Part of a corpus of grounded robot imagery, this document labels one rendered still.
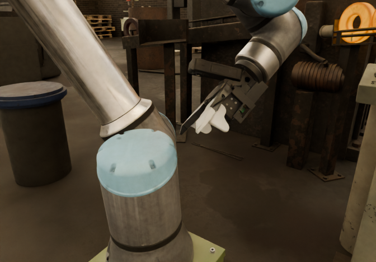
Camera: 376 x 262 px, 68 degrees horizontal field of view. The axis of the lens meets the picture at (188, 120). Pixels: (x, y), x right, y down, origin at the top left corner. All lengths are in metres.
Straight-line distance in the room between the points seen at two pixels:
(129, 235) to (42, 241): 0.64
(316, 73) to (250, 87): 0.77
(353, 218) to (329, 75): 0.60
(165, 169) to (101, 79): 0.25
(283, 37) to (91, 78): 0.42
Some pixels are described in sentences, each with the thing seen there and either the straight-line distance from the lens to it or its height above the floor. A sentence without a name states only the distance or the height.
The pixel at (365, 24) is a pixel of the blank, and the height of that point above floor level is 0.70.
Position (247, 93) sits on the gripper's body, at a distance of 0.61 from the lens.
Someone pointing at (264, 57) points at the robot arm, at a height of 0.64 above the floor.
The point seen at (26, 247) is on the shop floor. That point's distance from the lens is 1.16.
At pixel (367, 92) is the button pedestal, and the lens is 0.75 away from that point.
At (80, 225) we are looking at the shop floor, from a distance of 1.17.
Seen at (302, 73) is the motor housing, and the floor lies 0.49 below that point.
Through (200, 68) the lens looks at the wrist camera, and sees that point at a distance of 0.59.
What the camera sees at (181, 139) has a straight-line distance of 1.76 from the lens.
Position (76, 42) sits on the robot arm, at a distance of 0.64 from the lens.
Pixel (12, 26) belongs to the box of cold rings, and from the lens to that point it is 3.22.
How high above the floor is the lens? 0.72
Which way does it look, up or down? 20 degrees down
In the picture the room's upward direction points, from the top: straight up
